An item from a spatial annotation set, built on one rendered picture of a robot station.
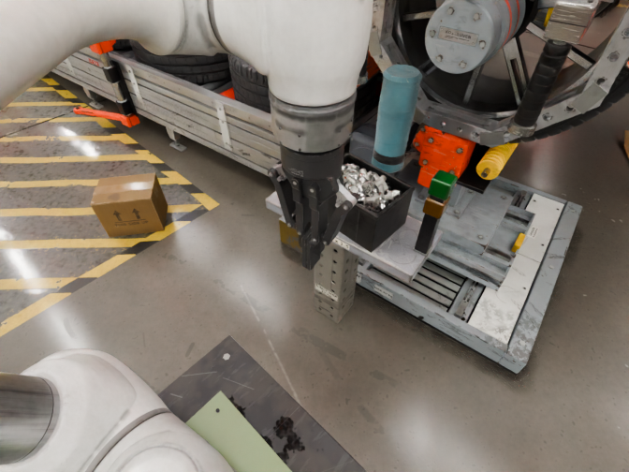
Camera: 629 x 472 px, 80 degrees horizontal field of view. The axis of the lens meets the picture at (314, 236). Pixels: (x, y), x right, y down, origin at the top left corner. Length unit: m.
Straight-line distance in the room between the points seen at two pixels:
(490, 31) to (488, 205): 0.76
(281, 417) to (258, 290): 0.61
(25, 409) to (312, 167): 0.43
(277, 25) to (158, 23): 0.12
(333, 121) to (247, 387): 0.63
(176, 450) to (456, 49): 0.80
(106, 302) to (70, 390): 0.90
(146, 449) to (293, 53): 0.49
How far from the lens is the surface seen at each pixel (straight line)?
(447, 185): 0.75
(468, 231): 1.32
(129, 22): 0.40
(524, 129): 0.76
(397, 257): 0.87
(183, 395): 0.90
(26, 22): 0.31
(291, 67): 0.35
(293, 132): 0.39
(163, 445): 0.57
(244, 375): 0.88
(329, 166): 0.42
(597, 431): 1.38
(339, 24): 0.34
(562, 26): 0.70
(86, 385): 0.62
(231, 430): 0.83
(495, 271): 1.35
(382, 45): 1.07
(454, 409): 1.23
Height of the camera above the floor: 1.10
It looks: 47 degrees down
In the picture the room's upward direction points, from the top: straight up
